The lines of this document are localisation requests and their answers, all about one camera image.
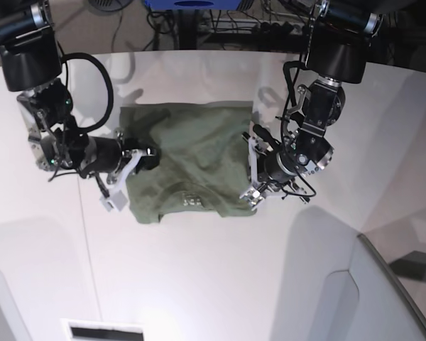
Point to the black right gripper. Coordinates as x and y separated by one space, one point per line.
106 155

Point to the white vent panel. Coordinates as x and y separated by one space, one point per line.
101 331

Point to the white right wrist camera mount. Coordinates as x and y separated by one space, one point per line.
113 196

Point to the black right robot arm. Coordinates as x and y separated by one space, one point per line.
32 62

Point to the blue bin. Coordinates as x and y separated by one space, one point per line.
161 5

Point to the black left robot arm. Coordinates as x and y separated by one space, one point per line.
340 34

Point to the white power strip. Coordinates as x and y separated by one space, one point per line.
278 28

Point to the green t-shirt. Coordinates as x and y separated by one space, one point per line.
204 161

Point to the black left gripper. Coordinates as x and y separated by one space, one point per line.
270 161

